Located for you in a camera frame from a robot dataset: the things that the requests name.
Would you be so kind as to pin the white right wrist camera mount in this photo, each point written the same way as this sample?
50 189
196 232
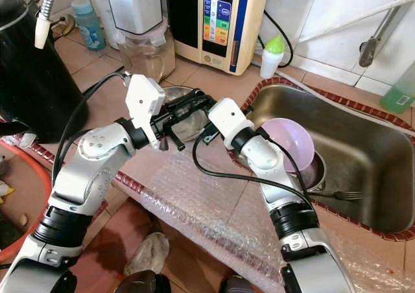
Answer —
228 121

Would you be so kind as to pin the metal tap lever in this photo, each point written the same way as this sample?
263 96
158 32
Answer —
369 50

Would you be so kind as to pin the silver fork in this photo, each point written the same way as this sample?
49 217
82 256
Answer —
345 194

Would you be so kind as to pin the beige water ionizer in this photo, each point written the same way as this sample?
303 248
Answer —
191 21

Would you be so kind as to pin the white bottle with green cap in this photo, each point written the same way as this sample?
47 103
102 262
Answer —
272 63

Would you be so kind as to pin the purple plastic bowl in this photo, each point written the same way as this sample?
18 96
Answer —
288 137

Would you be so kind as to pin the clear bubble wrap sheet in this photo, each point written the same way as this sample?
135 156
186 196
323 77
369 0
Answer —
207 241

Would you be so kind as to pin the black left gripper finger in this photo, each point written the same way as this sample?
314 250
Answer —
194 117
194 100

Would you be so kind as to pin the black robot foot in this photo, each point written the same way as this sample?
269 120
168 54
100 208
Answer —
137 284
240 286

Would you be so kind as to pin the small teal bottle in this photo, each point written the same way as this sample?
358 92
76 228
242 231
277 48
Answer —
89 30

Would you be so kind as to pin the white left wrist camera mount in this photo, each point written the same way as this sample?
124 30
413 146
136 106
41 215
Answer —
144 104

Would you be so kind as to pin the yellow package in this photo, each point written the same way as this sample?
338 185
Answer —
6 189

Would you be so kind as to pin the black electric kettle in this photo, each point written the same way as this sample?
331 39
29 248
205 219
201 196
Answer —
29 79

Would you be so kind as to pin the stainless steel sink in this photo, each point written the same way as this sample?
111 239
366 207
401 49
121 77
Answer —
363 157

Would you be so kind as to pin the white rag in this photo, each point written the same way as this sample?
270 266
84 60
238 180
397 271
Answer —
146 254

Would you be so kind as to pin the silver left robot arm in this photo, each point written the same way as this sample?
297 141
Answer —
84 176

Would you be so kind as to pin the black left robot foot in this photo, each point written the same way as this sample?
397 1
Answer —
137 284

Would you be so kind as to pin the white plastic jug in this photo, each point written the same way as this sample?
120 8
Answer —
104 8

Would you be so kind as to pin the dark green cucumber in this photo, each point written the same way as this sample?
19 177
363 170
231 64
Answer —
10 231

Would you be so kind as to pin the white wall pipe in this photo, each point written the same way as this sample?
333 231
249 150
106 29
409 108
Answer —
356 17

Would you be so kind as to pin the white counter pipe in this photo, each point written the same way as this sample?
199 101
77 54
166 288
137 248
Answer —
350 102

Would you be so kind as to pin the small steel bowl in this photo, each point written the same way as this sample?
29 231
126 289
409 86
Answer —
316 173

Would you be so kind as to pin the black right robot foot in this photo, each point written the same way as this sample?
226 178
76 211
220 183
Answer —
240 286

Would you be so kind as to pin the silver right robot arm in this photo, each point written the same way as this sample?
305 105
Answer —
275 170

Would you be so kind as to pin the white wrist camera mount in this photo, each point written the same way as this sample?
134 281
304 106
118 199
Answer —
144 104
228 121

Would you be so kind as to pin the round steel dish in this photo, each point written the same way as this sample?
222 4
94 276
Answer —
191 131

